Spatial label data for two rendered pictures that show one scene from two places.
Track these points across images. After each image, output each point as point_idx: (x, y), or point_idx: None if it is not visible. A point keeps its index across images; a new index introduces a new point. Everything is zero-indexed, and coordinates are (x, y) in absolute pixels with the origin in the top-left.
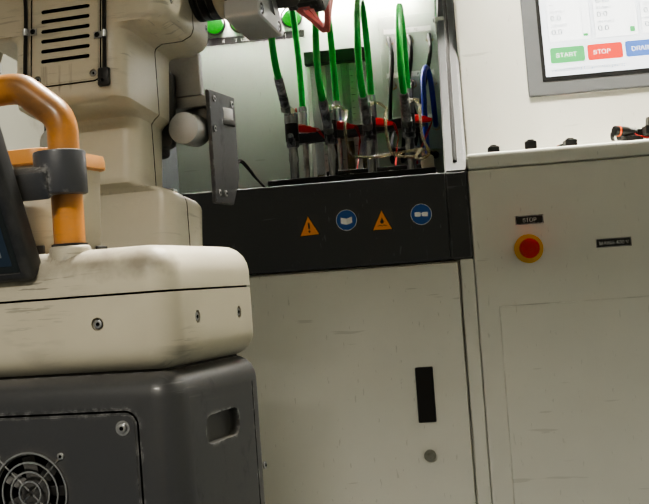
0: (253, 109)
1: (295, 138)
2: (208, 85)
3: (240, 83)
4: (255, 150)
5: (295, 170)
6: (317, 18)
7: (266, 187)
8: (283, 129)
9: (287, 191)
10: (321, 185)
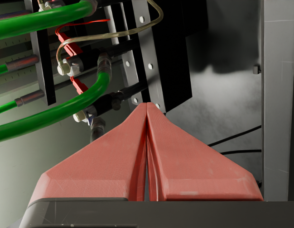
0: (17, 146)
1: (110, 99)
2: (7, 193)
3: None
4: (53, 129)
5: (137, 87)
6: (142, 171)
7: (291, 114)
8: (28, 113)
9: None
10: None
